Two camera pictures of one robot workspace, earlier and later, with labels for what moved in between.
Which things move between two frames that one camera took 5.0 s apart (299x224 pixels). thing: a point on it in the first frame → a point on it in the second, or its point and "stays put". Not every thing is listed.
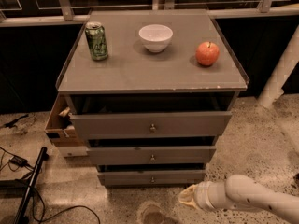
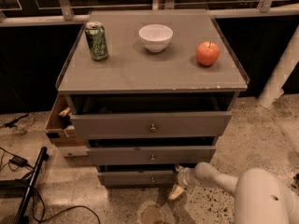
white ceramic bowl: (155, 37) stays put
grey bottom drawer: (150, 177) stays put
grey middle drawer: (146, 155) stays put
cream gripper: (202, 196) → (183, 177)
